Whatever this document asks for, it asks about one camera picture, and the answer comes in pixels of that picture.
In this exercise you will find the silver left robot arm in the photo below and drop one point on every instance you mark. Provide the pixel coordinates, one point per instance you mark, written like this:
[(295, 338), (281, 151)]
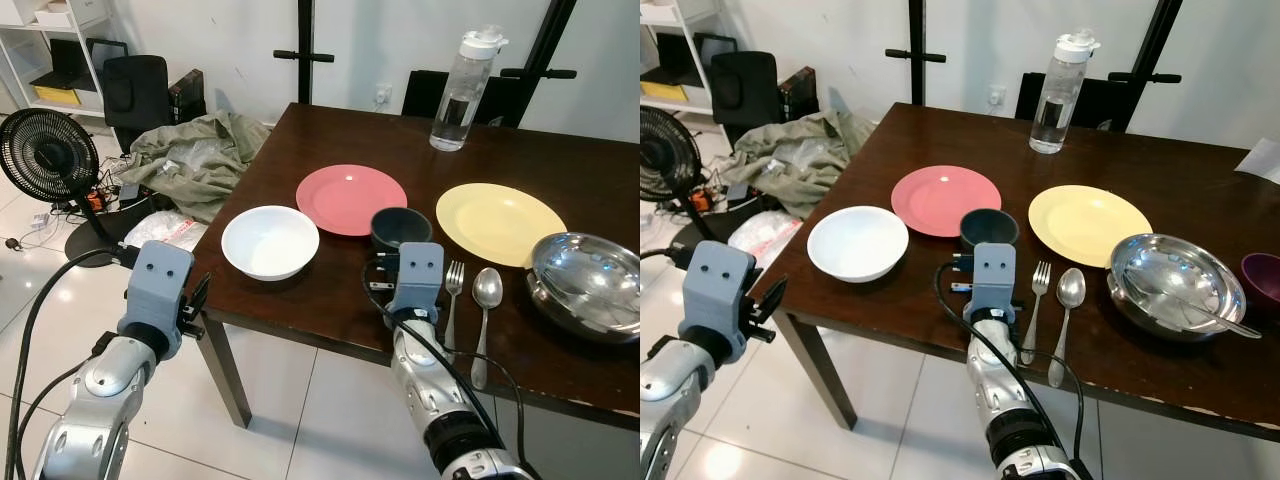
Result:
[(670, 400), (100, 400)]

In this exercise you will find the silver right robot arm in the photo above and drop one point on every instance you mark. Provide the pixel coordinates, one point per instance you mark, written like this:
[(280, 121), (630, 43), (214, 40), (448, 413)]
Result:
[(1010, 400), (440, 400)]

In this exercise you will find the dark blue cup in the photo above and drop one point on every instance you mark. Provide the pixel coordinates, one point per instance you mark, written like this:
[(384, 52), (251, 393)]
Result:
[(400, 225), (988, 226)]

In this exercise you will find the white plastic bag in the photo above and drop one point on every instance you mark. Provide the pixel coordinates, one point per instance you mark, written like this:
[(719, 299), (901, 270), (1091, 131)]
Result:
[(765, 238), (165, 230)]

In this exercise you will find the steel fork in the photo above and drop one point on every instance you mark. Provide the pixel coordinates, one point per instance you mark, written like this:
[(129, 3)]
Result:
[(1039, 285), (453, 285)]

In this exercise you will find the pink plate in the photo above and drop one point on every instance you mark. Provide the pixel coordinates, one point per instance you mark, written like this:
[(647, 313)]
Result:
[(945, 198), (350, 198)]

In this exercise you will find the dark wooden table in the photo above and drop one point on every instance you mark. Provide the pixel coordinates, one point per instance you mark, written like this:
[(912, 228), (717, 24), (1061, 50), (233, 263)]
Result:
[(330, 305), (900, 310)]

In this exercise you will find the white bowl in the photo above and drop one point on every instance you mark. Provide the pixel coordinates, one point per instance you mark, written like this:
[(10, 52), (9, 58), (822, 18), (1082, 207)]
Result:
[(857, 243), (270, 243)]

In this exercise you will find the steel spoon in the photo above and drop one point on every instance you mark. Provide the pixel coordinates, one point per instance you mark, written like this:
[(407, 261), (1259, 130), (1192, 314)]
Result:
[(1070, 288), (487, 288)]

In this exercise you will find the yellow plate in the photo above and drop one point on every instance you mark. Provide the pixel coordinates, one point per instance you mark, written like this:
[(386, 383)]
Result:
[(500, 222), (1090, 224)]

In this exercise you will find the olive green cloth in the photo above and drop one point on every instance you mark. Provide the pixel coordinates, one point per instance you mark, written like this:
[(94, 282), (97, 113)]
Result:
[(205, 155), (800, 155)]

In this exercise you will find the long steel utensil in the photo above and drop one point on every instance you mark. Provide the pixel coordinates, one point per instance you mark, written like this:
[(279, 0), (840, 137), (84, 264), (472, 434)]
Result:
[(1225, 318), (600, 298)]

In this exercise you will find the black standing fan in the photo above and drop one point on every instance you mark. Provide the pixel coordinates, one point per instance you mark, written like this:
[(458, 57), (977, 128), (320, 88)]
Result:
[(665, 160), (45, 155)]

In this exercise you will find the steel bowl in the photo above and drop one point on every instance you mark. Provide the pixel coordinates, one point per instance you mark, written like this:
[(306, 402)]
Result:
[(1175, 280), (590, 280)]

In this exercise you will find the clear water bottle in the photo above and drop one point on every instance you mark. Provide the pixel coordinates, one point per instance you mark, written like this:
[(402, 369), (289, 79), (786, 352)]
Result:
[(460, 95), (1062, 95)]

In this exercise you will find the dark box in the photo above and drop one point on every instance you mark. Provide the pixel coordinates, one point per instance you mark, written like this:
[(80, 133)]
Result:
[(187, 95), (798, 93)]

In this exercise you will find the black office chair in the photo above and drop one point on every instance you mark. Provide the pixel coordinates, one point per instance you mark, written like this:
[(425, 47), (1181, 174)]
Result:
[(137, 90), (745, 88)]

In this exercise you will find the black upright stand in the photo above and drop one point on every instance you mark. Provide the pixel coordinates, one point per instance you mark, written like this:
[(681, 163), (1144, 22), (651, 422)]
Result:
[(917, 50), (305, 50)]

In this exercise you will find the yellow box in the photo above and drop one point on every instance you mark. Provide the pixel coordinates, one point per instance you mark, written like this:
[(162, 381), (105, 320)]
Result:
[(663, 92), (57, 95)]

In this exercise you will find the black slanted stand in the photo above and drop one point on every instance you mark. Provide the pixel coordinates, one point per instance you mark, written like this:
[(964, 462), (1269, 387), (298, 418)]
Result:
[(540, 60), (1150, 60)]

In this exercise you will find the white shelf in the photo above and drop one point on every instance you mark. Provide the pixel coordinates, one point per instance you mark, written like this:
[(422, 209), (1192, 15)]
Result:
[(20, 55), (655, 45)]

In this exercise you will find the purple bowl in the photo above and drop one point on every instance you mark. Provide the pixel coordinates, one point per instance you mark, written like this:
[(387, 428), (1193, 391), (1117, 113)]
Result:
[(1264, 283)]

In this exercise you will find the white paper sheet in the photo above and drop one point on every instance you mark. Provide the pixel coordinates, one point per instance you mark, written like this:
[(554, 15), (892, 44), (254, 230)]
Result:
[(1262, 162)]

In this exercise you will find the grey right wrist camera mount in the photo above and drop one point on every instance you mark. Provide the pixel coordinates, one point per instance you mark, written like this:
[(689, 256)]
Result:
[(992, 275), (417, 275)]

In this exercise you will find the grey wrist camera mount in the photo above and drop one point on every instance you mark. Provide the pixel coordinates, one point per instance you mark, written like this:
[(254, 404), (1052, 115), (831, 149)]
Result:
[(992, 275), (417, 275), (718, 285), (158, 285)]

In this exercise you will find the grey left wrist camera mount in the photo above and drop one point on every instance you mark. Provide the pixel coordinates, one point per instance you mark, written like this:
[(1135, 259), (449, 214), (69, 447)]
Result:
[(158, 285), (718, 285)]

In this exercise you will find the white wall socket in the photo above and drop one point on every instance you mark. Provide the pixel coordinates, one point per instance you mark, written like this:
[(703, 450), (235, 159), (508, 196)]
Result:
[(382, 96), (996, 96)]

